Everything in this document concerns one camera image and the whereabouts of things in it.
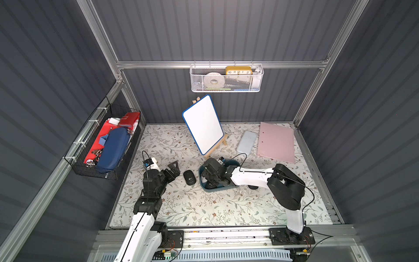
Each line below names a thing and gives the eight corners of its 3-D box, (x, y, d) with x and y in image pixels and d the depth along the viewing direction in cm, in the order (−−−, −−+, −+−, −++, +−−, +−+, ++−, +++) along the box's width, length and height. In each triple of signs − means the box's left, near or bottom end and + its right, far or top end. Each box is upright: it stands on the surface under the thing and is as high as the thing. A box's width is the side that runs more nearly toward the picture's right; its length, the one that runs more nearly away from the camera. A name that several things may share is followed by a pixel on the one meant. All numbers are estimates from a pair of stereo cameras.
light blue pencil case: (236, 151, 107) (236, 150, 105) (243, 131, 118) (244, 129, 117) (250, 156, 105) (250, 154, 103) (256, 135, 116) (257, 133, 114)
